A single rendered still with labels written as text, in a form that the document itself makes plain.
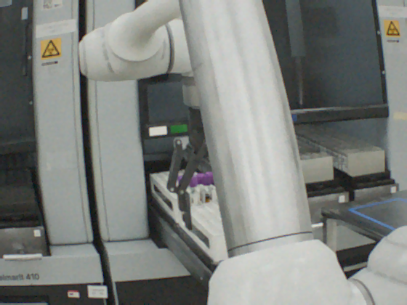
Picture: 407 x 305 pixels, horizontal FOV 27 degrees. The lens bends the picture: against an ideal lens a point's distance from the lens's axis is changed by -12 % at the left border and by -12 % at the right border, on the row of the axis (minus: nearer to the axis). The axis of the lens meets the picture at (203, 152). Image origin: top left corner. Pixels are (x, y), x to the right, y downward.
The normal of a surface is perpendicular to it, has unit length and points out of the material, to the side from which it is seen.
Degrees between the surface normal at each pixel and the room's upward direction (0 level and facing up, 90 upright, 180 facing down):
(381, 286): 28
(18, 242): 90
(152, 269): 90
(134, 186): 90
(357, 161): 90
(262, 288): 59
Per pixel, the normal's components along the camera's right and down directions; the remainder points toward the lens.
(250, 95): 0.11, -0.22
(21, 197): 0.23, 0.15
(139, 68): 0.25, 0.90
